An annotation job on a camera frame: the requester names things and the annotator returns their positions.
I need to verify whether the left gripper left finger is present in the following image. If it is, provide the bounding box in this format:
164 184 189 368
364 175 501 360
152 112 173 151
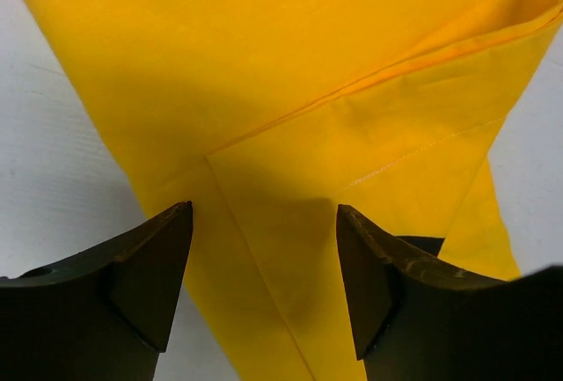
1 201 193 380

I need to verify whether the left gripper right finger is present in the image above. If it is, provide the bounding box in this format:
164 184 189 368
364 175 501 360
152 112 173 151
336 205 562 380

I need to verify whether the yellow Pikachu cloth placemat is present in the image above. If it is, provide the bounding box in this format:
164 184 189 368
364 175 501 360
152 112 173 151
24 0 562 380

